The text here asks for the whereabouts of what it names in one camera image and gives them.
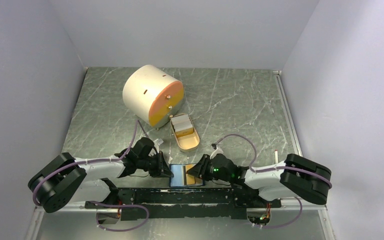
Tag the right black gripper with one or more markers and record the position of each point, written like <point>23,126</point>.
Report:
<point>200,168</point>

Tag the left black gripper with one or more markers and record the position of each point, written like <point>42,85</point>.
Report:
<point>162,169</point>

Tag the blue leather card holder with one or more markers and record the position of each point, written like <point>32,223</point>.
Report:
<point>177,181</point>

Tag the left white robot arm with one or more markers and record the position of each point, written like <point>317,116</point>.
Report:
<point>67,179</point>

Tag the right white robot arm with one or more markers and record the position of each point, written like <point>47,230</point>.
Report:
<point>294,177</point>

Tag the tan oval card tray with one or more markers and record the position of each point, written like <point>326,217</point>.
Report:
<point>187,140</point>

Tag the stack of white cards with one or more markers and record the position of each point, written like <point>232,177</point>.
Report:
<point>181,122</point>

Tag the round white drawer cabinet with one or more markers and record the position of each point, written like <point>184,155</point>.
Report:
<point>153,95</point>

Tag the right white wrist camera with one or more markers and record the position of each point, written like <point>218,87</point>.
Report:
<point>216,150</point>

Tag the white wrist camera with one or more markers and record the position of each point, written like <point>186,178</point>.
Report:
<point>216,150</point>
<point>158,142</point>

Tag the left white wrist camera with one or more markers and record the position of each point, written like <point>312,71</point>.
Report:
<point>158,142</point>

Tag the black base frame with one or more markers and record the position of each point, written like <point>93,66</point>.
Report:
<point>165,203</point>

